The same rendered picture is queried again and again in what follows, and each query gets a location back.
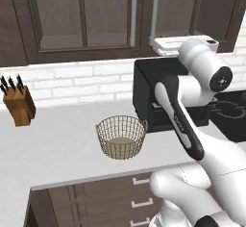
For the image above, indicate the brown drawer front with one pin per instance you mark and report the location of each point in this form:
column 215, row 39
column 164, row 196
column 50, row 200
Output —
column 109, row 222
column 109, row 186
column 109, row 206

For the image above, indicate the brown base cabinet door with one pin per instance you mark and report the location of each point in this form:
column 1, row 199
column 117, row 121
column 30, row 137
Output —
column 57, row 208

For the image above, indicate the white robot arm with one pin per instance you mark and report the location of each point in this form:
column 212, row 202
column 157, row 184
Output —
column 224, row 170

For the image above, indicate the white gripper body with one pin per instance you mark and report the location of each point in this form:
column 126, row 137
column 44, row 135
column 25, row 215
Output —
column 166, row 46

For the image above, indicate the dark brown wide cabinet door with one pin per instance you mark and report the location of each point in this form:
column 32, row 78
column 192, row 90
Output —
column 61, row 12

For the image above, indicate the black microwave oven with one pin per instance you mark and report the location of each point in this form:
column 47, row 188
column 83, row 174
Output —
column 145, row 86

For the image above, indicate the dark brown cabinet side panel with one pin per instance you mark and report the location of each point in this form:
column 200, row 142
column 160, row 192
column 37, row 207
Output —
column 11, row 25

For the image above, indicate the wooden knife block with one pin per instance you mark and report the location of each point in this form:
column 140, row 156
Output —
column 21, row 109

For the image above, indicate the black hob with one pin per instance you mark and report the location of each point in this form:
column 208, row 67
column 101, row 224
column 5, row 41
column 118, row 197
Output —
column 232, row 115

